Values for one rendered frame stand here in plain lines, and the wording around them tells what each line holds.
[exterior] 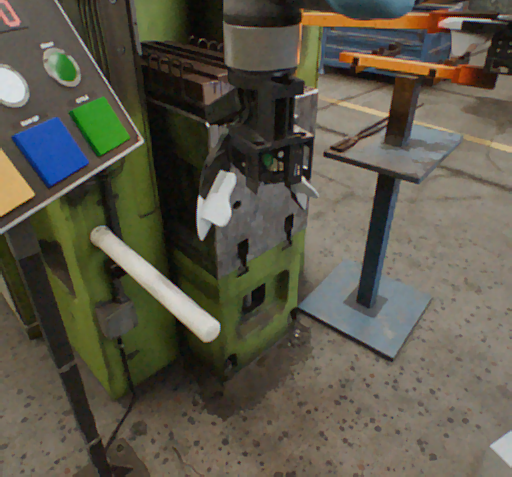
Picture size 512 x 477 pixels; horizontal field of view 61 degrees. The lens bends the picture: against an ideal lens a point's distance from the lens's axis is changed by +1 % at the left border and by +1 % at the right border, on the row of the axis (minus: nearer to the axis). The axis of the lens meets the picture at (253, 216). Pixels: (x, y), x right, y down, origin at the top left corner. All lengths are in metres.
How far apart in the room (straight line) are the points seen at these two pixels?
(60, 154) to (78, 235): 0.51
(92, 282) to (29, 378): 0.60
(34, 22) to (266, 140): 0.42
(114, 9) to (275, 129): 0.65
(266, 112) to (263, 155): 0.05
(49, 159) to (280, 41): 0.35
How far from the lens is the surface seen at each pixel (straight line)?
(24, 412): 1.65
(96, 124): 0.69
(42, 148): 0.63
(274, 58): 0.42
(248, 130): 0.47
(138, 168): 1.13
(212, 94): 1.02
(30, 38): 0.71
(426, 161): 1.35
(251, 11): 0.42
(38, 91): 0.67
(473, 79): 1.22
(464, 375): 1.72
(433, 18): 0.88
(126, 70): 1.06
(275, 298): 1.55
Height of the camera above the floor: 1.24
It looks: 32 degrees down
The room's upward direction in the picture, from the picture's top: straight up
